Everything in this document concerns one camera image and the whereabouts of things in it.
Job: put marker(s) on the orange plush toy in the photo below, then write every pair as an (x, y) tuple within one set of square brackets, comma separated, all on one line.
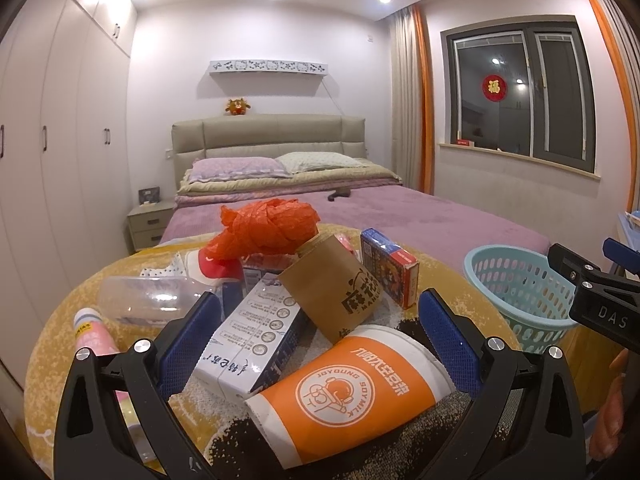
[(237, 107)]

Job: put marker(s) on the purple pillow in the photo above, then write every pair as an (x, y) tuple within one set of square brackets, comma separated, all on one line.
[(227, 169)]

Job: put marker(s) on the red round window sticker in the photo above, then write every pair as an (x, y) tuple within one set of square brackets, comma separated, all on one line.
[(494, 88)]

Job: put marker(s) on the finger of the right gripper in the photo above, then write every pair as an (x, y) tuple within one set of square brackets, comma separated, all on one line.
[(625, 257), (569, 264)]

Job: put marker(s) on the white milk carton box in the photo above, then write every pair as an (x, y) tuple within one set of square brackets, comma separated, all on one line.
[(250, 349)]

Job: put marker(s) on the folded beige quilt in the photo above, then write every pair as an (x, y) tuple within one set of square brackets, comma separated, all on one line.
[(368, 175)]

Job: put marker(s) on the clear plastic bottle blue cap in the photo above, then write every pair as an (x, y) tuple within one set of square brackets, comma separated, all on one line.
[(153, 302)]

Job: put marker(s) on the red white paper cup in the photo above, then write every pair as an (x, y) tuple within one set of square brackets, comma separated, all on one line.
[(206, 270)]

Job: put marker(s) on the beige padded headboard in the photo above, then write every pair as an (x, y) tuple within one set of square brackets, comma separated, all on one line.
[(264, 135)]

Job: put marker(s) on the brown paper bag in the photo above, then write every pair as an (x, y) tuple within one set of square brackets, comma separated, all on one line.
[(332, 287)]

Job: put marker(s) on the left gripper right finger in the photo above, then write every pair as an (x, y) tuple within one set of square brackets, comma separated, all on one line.
[(523, 419)]

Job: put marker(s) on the beige nightstand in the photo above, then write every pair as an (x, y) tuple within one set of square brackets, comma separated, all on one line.
[(147, 223)]

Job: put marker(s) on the white pillow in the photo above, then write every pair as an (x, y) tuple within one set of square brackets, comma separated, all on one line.
[(297, 162)]

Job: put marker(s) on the white wardrobe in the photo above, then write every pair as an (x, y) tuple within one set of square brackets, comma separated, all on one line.
[(65, 188)]

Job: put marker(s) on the beige orange curtain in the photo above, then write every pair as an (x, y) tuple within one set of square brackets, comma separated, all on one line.
[(413, 111)]

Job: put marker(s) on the dark object on bed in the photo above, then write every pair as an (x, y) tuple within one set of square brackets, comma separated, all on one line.
[(339, 193)]

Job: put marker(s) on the light blue plastic basket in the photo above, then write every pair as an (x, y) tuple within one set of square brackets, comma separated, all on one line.
[(534, 300)]

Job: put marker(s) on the orange soy milk cup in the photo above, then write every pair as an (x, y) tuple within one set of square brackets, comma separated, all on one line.
[(371, 382)]

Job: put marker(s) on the white dotted paper piece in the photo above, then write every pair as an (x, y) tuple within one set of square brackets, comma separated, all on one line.
[(171, 271)]

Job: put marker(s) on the red blue small box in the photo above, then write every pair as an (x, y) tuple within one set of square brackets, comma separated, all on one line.
[(395, 269)]

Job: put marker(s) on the small red box on sill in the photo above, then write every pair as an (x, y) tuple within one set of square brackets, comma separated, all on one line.
[(467, 143)]

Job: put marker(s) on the person's right hand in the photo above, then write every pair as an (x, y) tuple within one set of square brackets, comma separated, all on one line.
[(606, 436)]

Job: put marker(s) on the small dark picture frame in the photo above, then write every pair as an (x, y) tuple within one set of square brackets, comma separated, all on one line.
[(148, 196)]

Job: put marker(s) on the dark framed window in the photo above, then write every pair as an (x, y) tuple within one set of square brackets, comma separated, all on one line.
[(548, 112)]

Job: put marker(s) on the pink white tube bottle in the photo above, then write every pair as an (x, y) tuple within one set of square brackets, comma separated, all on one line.
[(91, 332)]

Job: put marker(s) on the bed with purple cover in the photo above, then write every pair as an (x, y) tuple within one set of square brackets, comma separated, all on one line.
[(441, 228)]

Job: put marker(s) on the white decorated wall shelf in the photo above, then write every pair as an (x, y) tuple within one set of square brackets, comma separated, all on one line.
[(243, 65)]

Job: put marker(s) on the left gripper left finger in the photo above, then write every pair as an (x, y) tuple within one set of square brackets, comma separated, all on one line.
[(92, 440)]

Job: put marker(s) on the red plastic bag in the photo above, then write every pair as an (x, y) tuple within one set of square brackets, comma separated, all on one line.
[(268, 227)]

